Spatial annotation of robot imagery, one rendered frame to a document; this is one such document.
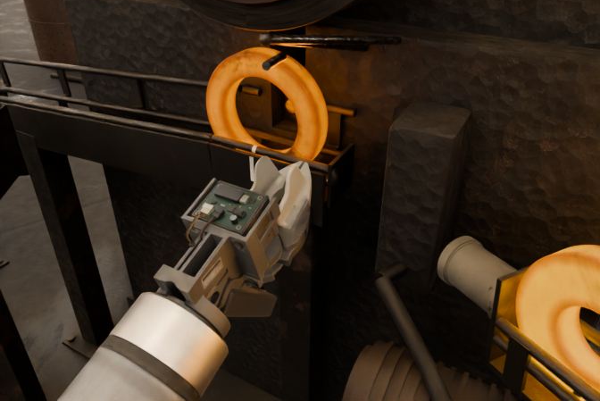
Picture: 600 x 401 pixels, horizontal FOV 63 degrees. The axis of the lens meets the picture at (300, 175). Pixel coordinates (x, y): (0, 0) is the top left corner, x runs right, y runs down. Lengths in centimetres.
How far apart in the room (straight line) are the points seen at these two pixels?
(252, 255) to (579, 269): 27
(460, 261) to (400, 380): 17
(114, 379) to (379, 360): 35
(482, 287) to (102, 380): 36
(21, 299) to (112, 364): 128
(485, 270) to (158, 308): 33
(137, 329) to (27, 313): 122
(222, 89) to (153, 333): 41
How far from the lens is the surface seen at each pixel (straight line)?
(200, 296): 42
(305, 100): 64
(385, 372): 65
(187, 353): 40
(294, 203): 50
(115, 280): 163
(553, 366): 50
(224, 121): 74
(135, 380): 40
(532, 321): 52
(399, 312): 63
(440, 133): 57
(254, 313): 52
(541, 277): 49
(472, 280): 55
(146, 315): 41
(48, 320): 158
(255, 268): 45
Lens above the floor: 103
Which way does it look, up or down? 31 degrees down
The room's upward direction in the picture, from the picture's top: straight up
